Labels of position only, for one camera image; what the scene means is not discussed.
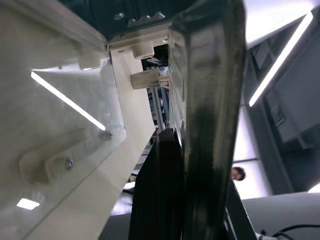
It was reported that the cream toaster oven glass door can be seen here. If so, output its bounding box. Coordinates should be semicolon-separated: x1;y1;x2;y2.
0;0;162;240

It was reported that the dark-haired bystander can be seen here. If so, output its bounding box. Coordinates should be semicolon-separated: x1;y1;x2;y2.
231;166;247;182

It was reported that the grey ceiling air duct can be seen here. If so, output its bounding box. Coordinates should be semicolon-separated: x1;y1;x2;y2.
263;72;320;151

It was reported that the long ceiling light strip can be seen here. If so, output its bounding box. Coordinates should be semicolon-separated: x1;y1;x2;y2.
248;10;315;108

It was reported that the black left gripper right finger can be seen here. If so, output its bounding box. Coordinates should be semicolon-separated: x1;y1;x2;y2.
223;179;257;240

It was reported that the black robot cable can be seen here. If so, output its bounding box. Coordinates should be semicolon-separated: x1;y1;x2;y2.
271;224;320;238

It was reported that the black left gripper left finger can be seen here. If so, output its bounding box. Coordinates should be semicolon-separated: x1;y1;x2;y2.
128;128;185;240

